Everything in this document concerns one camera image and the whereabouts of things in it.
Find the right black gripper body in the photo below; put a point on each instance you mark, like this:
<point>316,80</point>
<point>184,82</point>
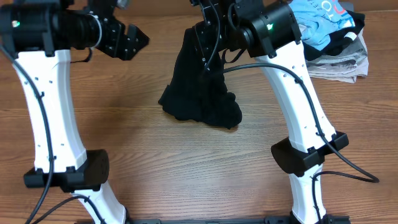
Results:
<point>219,37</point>

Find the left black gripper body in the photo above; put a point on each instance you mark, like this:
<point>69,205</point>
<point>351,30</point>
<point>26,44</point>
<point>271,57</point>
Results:
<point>111,41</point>

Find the black t-shirt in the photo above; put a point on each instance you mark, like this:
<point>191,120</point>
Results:
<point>195,95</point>

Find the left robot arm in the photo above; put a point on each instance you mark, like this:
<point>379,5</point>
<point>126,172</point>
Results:
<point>37,37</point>

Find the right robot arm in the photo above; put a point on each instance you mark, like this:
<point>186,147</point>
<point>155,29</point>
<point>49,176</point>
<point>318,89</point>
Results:
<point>272,37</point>

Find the light blue t-shirt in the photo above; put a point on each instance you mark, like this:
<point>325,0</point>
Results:
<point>317,19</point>

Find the black folded garment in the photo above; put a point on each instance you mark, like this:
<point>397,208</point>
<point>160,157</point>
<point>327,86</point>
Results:
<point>339,40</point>

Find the grey folded garment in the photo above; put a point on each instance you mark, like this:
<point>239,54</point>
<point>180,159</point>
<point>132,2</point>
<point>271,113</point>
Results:
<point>353,57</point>

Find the beige folded garment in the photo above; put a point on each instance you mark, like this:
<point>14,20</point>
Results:
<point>343,77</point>

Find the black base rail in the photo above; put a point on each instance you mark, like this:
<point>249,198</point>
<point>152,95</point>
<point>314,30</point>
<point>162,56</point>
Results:
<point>211,221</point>

